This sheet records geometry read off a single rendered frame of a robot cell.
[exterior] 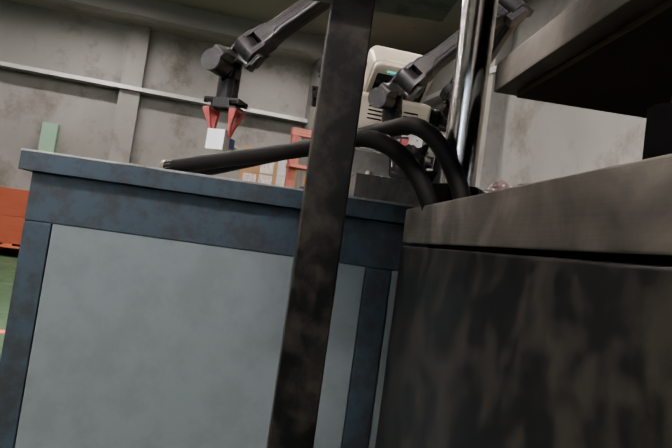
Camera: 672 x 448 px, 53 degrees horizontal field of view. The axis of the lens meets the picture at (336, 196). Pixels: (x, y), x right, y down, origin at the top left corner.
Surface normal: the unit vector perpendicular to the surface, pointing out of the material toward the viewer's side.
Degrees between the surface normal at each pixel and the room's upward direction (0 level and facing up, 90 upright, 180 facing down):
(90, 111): 90
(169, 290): 90
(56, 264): 90
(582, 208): 90
